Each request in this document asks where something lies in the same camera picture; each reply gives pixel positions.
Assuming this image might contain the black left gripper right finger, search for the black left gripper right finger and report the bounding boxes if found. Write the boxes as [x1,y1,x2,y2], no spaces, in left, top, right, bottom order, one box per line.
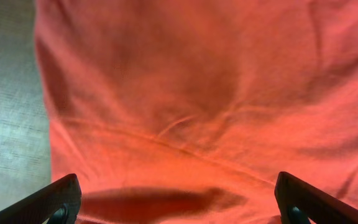
[275,172,358,224]

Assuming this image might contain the red soccer t-shirt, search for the red soccer t-shirt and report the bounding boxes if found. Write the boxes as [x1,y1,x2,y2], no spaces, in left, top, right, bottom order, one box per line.
[35,0,358,223]

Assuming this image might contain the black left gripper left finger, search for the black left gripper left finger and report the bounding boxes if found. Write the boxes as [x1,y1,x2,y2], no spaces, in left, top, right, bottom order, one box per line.
[0,174,81,224]

